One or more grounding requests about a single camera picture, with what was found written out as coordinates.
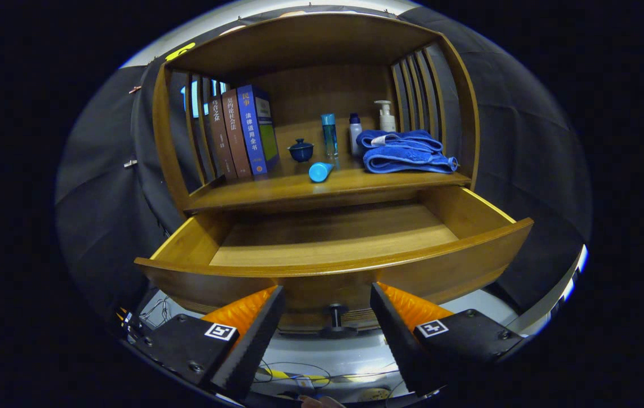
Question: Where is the blue book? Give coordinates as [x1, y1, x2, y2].
[236, 84, 280, 176]

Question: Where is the folded blue towel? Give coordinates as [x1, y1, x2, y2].
[356, 129, 459, 174]

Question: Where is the blue lidded teacup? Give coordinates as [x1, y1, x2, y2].
[288, 138, 315, 163]

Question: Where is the reddish brown book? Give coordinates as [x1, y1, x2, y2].
[221, 89, 253, 179]

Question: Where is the yellow cable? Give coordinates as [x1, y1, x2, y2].
[267, 368, 329, 382]

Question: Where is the white slotted panel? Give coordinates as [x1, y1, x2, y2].
[546, 244, 589, 324]

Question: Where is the tangle of thin black cables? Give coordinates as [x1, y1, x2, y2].
[143, 294, 174, 325]

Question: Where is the wooden countertop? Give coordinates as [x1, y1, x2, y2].
[183, 159, 472, 213]

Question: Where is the white pump bottle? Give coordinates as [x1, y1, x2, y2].
[374, 100, 397, 133]

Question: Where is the wooden drawer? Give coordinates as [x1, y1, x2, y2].
[134, 186, 534, 339]

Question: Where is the light blue tube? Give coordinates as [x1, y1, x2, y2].
[308, 162, 335, 184]

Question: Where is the wooden cabinet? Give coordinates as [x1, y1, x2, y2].
[152, 12, 480, 335]

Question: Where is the black backdrop cloth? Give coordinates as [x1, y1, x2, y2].
[56, 6, 592, 318]

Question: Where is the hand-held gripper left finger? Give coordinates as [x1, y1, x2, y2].
[129, 285, 286, 400]

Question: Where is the teal glass bottle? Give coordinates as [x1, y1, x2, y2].
[321, 113, 338, 159]

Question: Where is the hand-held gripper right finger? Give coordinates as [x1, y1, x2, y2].
[370, 282, 529, 397]

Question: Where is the dark brown book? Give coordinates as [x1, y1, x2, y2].
[209, 96, 238, 181]

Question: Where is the white bottle purple cap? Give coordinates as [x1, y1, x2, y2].
[349, 113, 363, 156]

